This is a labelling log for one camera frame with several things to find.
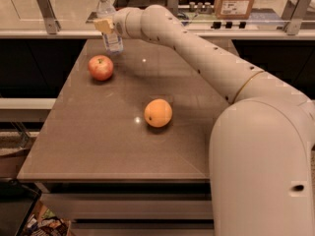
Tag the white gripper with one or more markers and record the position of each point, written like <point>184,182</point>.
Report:
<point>118,24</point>

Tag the clear blue plastic water bottle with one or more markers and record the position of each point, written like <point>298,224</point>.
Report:
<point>113,42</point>

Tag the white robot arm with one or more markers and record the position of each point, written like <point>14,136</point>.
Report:
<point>260,146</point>

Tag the red apple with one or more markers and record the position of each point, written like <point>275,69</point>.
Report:
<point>100,68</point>

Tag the orange fruit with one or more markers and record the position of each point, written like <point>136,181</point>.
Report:
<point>158,113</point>

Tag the brown cardboard box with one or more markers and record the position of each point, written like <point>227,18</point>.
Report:
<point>233,9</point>

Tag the grey table drawer cabinet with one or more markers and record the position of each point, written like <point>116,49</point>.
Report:
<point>133,209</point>

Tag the black bin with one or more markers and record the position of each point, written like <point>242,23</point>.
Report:
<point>16,203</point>

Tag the pile of snack packages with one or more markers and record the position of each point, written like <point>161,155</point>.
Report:
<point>43,222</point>

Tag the left metal railing bracket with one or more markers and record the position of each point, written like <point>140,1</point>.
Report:
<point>51,23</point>

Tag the metal railing bracket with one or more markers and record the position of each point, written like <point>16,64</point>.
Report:
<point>292,27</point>
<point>172,6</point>
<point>51,23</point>

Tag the middle metal railing bracket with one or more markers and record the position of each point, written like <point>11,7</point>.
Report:
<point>172,6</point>

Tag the right metal railing bracket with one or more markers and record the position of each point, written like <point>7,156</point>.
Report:
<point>292,27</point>

